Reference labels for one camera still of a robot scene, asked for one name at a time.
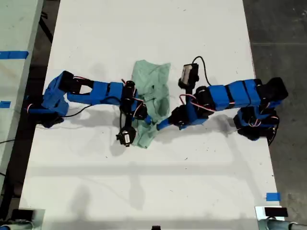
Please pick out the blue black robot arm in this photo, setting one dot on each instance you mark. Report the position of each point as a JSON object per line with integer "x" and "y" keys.
{"x": 220, "y": 98}
{"x": 100, "y": 93}

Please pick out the short blue tape strip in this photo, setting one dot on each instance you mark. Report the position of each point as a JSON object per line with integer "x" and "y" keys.
{"x": 4, "y": 104}

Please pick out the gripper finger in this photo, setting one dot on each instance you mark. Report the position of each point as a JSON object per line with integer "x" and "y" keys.
{"x": 150, "y": 120}
{"x": 165, "y": 125}
{"x": 165, "y": 121}
{"x": 146, "y": 119}

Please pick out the small black box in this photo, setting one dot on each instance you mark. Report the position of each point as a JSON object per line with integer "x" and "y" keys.
{"x": 275, "y": 212}
{"x": 22, "y": 214}

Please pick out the white metal plate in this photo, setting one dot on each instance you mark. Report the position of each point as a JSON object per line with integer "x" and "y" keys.
{"x": 259, "y": 212}

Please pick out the grey metal plate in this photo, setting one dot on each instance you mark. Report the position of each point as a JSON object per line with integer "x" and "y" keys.
{"x": 39, "y": 220}

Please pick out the long blue tape strip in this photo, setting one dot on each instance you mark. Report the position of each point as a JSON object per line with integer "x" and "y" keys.
{"x": 14, "y": 55}

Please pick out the tiny black block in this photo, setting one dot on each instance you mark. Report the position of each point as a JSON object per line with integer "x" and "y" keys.
{"x": 156, "y": 228}

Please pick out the square blue tape piece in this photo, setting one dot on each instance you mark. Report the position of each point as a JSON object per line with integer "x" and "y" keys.
{"x": 273, "y": 197}

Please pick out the pale grey tube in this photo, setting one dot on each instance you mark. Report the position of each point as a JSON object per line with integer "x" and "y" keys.
{"x": 16, "y": 226}
{"x": 275, "y": 225}

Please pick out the pale green T-shirt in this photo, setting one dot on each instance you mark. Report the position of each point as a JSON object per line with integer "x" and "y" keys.
{"x": 158, "y": 79}

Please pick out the pale side table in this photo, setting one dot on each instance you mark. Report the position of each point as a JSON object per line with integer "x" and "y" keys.
{"x": 14, "y": 28}

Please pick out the black stand leg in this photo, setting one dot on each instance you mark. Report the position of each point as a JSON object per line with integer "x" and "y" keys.
{"x": 47, "y": 30}

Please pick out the black camera box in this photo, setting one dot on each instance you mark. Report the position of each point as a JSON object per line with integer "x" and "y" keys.
{"x": 188, "y": 73}
{"x": 126, "y": 137}

